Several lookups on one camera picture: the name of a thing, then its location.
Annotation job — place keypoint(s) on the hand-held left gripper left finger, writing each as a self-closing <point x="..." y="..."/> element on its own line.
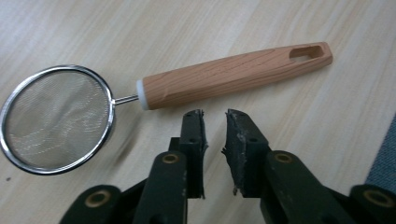
<point x="192" y="146"/>

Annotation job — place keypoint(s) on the blue-grey cloth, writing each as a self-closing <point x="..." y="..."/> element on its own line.
<point x="384" y="161"/>

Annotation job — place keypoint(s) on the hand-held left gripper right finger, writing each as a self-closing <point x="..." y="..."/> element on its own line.
<point x="246" y="149"/>

